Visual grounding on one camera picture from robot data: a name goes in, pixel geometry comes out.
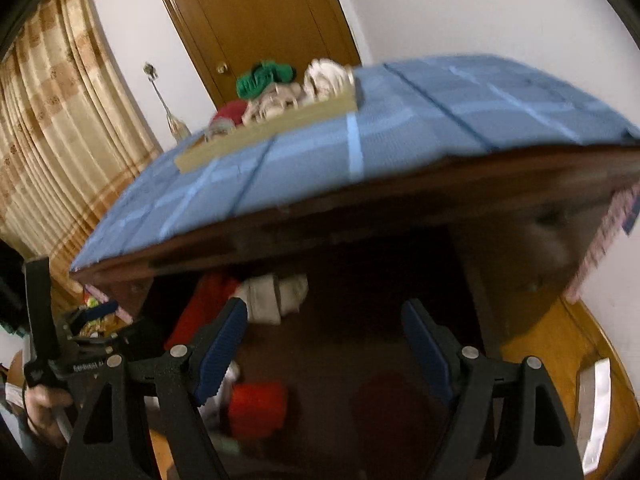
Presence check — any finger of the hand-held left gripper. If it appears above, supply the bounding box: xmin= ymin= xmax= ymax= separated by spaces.
xmin=62 ymin=301 xmax=119 ymax=333
xmin=75 ymin=322 xmax=151 ymax=356

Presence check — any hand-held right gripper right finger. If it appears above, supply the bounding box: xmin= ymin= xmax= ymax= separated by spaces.
xmin=401 ymin=299 xmax=586 ymax=480

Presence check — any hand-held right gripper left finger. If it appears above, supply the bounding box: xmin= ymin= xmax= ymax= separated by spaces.
xmin=60 ymin=297 xmax=249 ymax=480

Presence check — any bright red underwear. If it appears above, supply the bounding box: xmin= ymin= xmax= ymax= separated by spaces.
xmin=227 ymin=382 xmax=289 ymax=441
xmin=165 ymin=272 xmax=241 ymax=351

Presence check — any dark wooden drawer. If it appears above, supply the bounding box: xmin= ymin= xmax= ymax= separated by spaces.
xmin=145 ymin=230 xmax=506 ymax=480

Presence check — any dark red underwear grey waistband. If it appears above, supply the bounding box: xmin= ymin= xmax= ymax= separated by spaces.
xmin=204 ymin=100 xmax=251 ymax=143

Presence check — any green underwear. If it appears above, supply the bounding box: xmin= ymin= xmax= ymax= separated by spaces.
xmin=236 ymin=60 xmax=299 ymax=101

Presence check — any person's left forearm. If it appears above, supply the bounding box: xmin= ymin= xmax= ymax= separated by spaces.
xmin=0 ymin=355 xmax=61 ymax=471

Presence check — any person's left hand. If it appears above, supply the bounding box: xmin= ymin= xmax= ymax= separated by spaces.
xmin=22 ymin=350 xmax=76 ymax=443

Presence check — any silver metal strip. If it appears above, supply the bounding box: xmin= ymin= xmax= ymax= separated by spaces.
xmin=575 ymin=357 xmax=613 ymax=466

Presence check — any glass bottle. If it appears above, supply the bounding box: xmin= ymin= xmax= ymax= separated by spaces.
xmin=143 ymin=62 xmax=190 ymax=141

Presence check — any beige patterned curtain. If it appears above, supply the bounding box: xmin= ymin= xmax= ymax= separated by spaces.
xmin=0 ymin=0 xmax=166 ymax=311

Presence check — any blue plaid cloth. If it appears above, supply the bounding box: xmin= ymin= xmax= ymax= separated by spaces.
xmin=70 ymin=54 xmax=640 ymax=273

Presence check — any brown wooden door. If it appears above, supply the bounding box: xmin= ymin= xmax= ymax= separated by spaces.
xmin=146 ymin=0 xmax=362 ymax=111

